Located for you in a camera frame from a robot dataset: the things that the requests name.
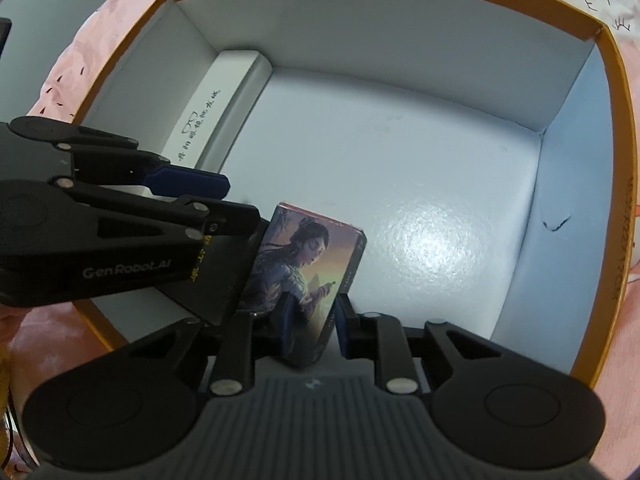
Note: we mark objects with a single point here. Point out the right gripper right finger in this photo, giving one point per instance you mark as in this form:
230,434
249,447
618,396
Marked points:
351,336

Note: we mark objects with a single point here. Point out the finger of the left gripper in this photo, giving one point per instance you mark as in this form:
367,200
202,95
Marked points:
175,181

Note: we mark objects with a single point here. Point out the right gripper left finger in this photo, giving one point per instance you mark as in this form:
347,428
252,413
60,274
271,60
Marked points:
288,320

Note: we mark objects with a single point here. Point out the black book gold lettering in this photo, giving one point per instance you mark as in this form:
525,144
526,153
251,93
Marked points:
216,273

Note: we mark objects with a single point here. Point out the white glasses case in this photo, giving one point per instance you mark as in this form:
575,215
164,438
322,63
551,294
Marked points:
207,128

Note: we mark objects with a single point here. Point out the pink cloud print duvet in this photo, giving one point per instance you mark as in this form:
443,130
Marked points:
76,69

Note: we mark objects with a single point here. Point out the orange white storage box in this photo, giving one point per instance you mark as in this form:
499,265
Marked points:
486,147

